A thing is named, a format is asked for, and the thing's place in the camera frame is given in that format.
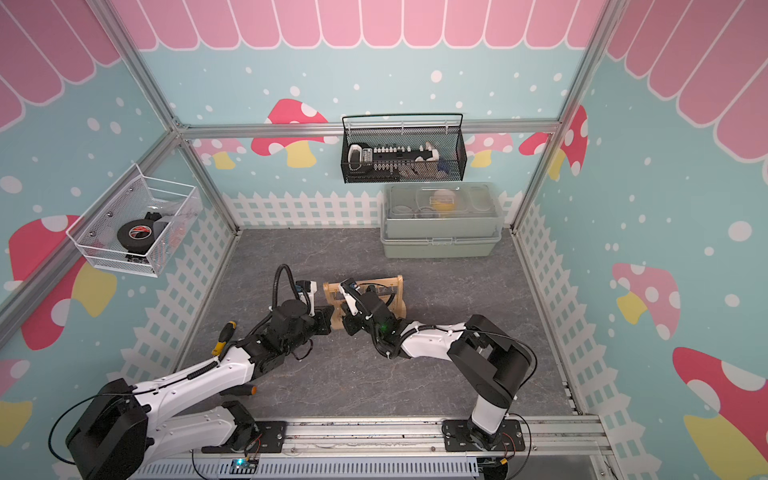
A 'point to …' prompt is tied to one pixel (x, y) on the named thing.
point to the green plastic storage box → (440, 220)
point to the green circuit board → (243, 466)
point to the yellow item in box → (444, 200)
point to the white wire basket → (169, 204)
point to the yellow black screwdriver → (225, 334)
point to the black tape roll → (136, 235)
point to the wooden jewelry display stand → (334, 296)
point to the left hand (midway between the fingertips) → (335, 312)
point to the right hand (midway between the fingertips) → (341, 306)
